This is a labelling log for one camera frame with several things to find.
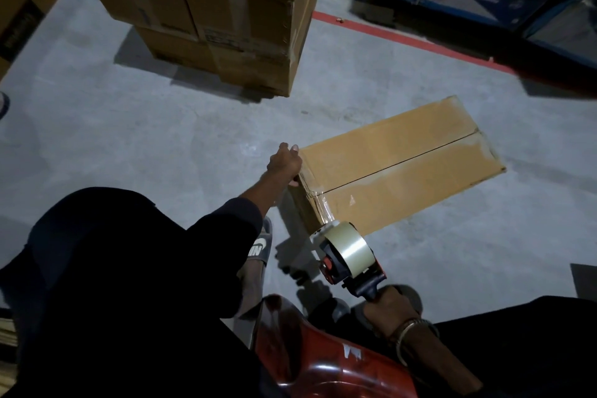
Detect metal bangle bracelet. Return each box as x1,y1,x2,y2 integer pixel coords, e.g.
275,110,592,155
389,318,440,367

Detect clear packing tape roll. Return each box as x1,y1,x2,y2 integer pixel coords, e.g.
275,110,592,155
320,221,372,280

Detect person's right leg dark trousers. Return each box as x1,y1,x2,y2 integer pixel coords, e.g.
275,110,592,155
431,295,597,398

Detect person's left leg dark trousers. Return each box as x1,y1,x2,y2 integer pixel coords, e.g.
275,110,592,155
0,187,286,398

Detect low brown cardboard box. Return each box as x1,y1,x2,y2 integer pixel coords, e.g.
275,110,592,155
134,0,322,98

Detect red black tape dispenser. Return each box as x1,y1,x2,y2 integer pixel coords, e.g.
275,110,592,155
310,220,388,304

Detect stack of flat cardboard sheets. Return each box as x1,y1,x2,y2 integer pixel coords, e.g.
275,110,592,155
0,307,20,386

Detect person's leg dark trousers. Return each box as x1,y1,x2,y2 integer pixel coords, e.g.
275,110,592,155
431,295,597,398
0,187,286,398

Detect person's left hand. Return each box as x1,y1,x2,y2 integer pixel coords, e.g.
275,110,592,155
265,142,304,188

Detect person's left forearm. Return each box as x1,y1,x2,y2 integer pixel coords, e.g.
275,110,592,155
190,172,291,268

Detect brown cardboard box black label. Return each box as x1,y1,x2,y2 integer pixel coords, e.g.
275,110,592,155
0,0,64,82

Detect person's right hand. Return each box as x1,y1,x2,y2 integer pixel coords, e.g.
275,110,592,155
361,285,423,339

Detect red plastic stool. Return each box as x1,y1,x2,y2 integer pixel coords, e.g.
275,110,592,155
251,294,421,398

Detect tall brown taped cardboard box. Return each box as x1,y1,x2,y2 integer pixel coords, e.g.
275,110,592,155
164,0,326,68

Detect dark flat board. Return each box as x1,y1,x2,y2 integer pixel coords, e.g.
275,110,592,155
570,263,597,303

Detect person's right forearm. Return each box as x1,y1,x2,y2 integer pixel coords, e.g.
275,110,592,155
388,321,484,396

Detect long cardboard box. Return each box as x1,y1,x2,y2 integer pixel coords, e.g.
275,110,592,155
288,95,507,238

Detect grey slipper with white logo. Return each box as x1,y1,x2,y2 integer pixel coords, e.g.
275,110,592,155
232,217,274,319

